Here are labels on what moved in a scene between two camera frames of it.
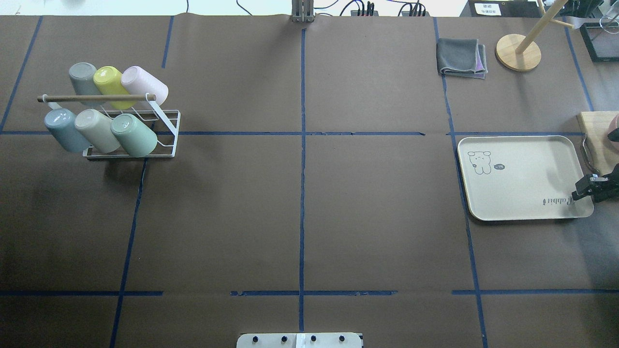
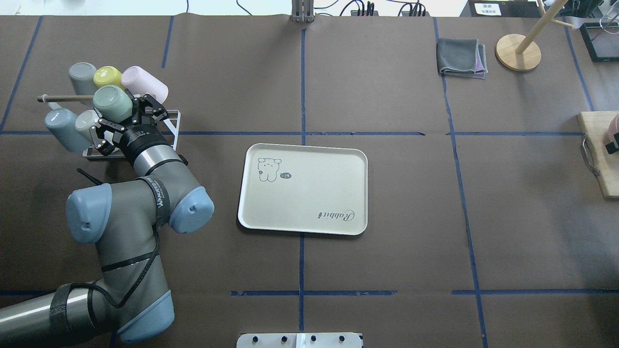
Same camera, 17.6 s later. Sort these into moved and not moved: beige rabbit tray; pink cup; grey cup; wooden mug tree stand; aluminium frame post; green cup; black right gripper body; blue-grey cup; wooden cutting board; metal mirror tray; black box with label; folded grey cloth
Moved: green cup; black right gripper body; beige rabbit tray
Not moved: grey cup; pink cup; wooden cutting board; blue-grey cup; metal mirror tray; aluminium frame post; black box with label; wooden mug tree stand; folded grey cloth
